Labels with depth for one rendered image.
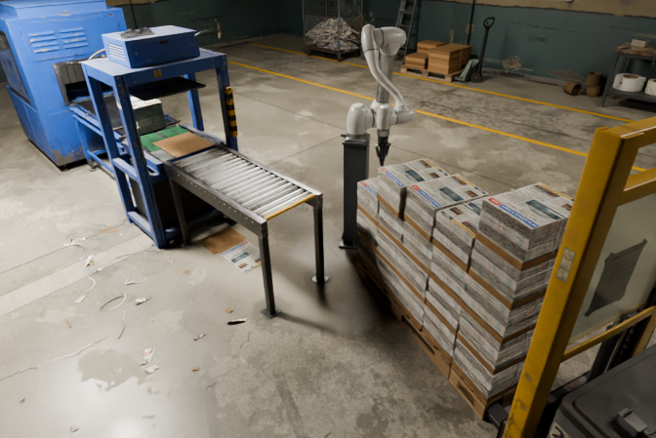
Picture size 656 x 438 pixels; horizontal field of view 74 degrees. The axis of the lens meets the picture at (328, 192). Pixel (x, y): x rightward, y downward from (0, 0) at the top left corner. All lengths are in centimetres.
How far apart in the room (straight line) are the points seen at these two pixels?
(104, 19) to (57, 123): 132
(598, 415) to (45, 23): 566
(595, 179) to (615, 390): 97
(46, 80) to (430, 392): 498
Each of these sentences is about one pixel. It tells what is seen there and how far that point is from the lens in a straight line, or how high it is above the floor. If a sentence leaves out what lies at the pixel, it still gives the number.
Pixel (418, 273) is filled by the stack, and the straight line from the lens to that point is 277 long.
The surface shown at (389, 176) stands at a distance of 274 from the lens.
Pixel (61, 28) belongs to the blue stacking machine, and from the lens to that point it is 583.
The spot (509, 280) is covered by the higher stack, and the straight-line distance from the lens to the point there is 217.
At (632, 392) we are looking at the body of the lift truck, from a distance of 219.
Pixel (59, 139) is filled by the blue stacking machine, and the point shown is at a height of 41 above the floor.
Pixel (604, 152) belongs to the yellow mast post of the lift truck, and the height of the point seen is 179.
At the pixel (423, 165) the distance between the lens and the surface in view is 291.
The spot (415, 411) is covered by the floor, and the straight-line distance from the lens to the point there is 282.
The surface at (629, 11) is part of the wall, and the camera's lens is 890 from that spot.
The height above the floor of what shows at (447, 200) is 107.
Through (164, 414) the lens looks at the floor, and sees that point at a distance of 295.
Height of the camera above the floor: 232
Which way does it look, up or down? 29 degrees down
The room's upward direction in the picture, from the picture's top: 1 degrees counter-clockwise
